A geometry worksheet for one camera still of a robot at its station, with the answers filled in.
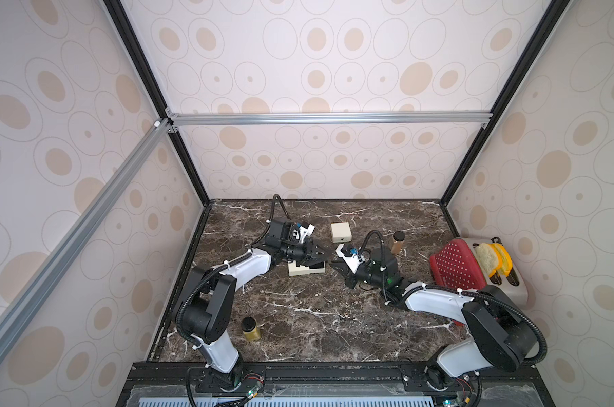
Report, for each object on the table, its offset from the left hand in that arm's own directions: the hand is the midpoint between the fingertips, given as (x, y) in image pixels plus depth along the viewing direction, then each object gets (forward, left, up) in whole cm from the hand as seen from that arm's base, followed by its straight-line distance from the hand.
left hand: (333, 256), depth 80 cm
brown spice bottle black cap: (+14, -26, -8) cm, 30 cm away
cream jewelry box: (+21, -5, -16) cm, 27 cm away
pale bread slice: (-1, -48, +2) cm, 48 cm away
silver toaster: (-9, -52, 0) cm, 53 cm away
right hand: (-2, 0, -4) cm, 5 cm away
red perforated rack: (0, -41, -6) cm, 41 cm away
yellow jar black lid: (-21, +24, -10) cm, 33 cm away
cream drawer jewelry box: (+4, +4, -14) cm, 16 cm away
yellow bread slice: (-3, -51, +4) cm, 51 cm away
